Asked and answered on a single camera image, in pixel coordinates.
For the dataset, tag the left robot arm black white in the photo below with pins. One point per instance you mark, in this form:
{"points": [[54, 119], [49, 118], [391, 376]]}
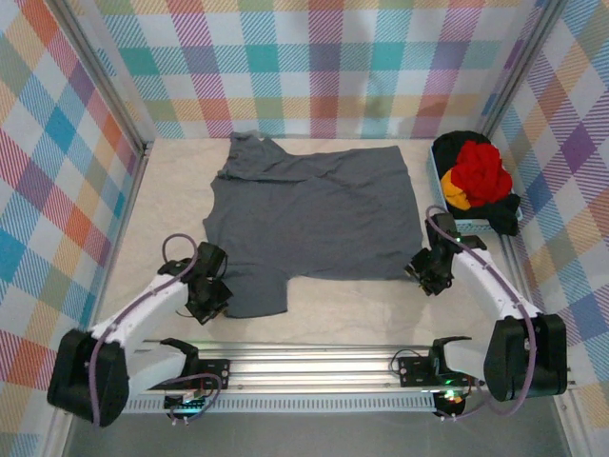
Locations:
{"points": [[143, 304]]}

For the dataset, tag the aluminium frame post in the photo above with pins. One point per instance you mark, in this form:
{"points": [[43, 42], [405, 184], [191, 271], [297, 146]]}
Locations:
{"points": [[523, 62], [102, 76]]}

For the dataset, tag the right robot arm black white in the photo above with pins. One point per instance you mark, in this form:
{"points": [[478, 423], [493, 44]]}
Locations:
{"points": [[495, 290]]}

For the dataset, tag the light blue basket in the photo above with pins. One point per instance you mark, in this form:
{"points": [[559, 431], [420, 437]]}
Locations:
{"points": [[434, 176]]}

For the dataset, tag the grey t-shirt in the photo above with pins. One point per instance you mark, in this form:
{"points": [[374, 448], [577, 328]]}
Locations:
{"points": [[314, 209]]}

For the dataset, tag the black controller board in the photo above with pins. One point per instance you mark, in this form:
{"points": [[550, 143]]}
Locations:
{"points": [[449, 402], [183, 404]]}

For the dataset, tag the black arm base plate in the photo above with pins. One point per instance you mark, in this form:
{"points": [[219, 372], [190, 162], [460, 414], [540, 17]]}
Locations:
{"points": [[414, 371], [214, 373]]}

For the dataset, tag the red t-shirt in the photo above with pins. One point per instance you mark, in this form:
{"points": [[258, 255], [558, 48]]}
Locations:
{"points": [[480, 173]]}

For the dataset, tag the basket of clothes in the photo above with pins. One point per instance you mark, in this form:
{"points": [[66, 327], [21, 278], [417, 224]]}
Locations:
{"points": [[504, 216]]}

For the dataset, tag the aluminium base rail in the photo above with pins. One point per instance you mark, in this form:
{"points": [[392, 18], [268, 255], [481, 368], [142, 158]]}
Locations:
{"points": [[309, 369]]}

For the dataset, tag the yellow t-shirt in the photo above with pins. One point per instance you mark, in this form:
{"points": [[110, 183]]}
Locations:
{"points": [[454, 192]]}

